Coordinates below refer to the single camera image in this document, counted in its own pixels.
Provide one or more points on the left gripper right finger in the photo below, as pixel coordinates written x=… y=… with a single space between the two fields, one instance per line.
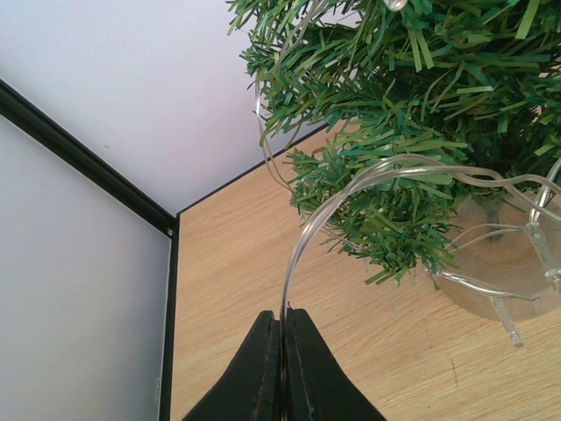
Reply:
x=316 y=386

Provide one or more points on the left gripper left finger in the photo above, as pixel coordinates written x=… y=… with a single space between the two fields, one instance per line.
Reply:
x=249 y=388

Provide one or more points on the small green christmas tree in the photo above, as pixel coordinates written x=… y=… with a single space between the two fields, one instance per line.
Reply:
x=403 y=131

